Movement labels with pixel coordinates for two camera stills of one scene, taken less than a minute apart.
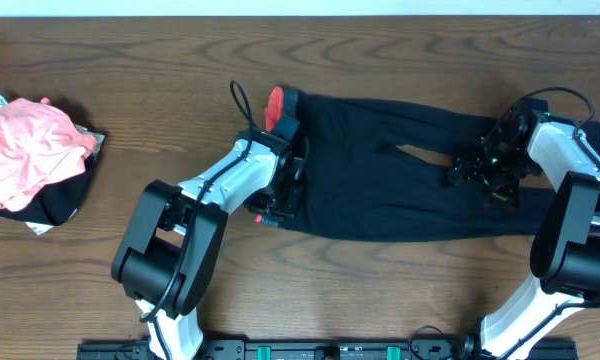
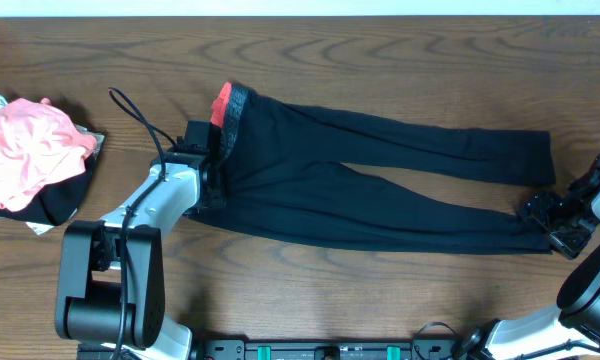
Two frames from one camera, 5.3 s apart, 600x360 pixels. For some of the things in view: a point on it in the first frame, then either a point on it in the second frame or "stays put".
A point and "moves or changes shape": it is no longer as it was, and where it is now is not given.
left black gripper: x=288 y=211 to x=218 y=195
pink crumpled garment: x=27 y=146 stays put
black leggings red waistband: x=360 y=184 moves or changes shape
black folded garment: x=55 y=203 stays put
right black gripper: x=475 y=160 to x=540 y=206
